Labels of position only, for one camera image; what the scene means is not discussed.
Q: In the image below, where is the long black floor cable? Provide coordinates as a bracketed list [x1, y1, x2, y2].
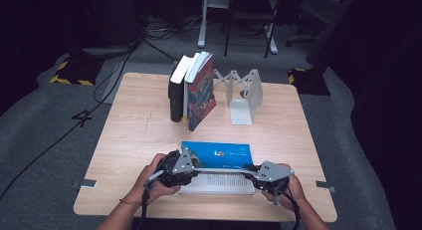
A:
[0, 37, 143, 203]

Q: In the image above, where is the dark office chair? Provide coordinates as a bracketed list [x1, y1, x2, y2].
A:
[286, 0, 336, 49]

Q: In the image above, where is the white expandable book rack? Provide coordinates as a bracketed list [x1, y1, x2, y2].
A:
[212, 68, 264, 126]

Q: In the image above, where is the grey floor tape strip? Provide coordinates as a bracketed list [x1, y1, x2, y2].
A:
[315, 180, 337, 194]
[71, 178, 98, 190]

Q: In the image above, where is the black yellow striped stand base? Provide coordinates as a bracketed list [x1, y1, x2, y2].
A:
[287, 68, 331, 97]
[49, 55, 105, 87]

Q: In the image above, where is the tangle of floor cables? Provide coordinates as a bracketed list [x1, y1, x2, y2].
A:
[142, 14, 204, 71]

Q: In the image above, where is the blue paperback book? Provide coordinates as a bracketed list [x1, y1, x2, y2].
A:
[178, 140, 257, 196]

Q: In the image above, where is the thin orange bracelet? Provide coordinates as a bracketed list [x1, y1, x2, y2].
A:
[118, 196, 144, 207]

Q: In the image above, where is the black hardcover book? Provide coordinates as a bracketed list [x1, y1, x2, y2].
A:
[167, 55, 194, 123]

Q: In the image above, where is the person's right hand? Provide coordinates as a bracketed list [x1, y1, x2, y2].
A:
[261, 162, 307, 212]

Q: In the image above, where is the white desk leg frame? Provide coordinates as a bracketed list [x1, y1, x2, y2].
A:
[197, 0, 279, 55]

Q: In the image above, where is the dark slanted stand post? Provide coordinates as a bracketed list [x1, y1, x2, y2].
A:
[305, 0, 362, 66]

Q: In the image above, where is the red illustrated book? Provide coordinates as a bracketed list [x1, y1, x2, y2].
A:
[186, 51, 218, 132]

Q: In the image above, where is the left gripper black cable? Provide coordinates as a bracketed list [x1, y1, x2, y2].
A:
[136, 169, 165, 230]

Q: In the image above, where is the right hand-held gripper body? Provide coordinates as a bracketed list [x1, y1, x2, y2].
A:
[251, 159, 296, 196]

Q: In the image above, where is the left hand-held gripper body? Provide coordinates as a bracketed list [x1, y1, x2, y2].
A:
[154, 146, 200, 188]

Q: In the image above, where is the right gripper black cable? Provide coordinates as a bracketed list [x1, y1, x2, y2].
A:
[273, 184, 303, 230]

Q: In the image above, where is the yellow book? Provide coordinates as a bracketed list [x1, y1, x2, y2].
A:
[181, 52, 202, 122]

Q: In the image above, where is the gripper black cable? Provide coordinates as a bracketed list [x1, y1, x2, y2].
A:
[273, 184, 303, 230]
[136, 169, 165, 230]

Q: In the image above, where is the black metal chair frame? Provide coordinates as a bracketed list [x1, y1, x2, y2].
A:
[223, 0, 285, 59]

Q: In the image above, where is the grey flat round base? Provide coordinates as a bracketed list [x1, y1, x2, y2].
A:
[81, 45, 134, 61]

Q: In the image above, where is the person's left hand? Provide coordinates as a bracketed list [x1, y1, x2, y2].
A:
[133, 152, 182, 203]

